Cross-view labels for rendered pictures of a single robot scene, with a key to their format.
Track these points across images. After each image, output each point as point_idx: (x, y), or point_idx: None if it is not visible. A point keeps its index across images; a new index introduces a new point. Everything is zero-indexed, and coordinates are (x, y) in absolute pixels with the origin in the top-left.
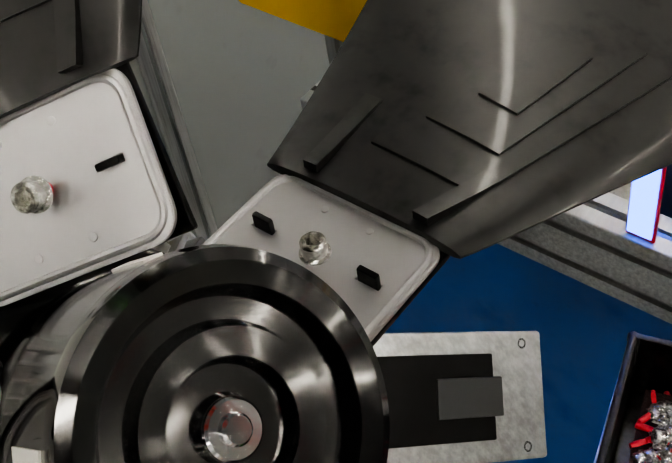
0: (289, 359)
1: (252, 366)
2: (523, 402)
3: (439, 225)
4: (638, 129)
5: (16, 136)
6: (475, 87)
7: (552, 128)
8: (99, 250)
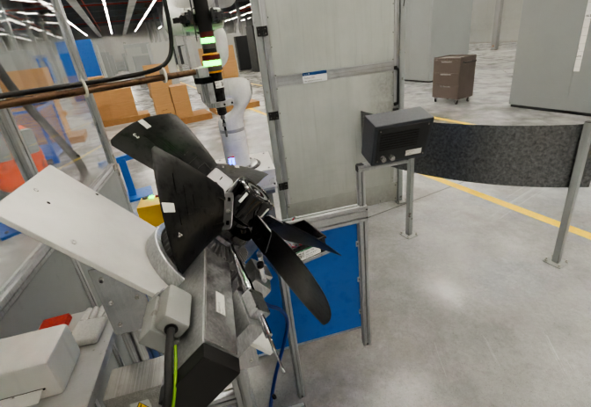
0: (255, 186)
1: (252, 188)
2: None
3: None
4: (257, 176)
5: None
6: (237, 178)
7: (249, 178)
8: (225, 188)
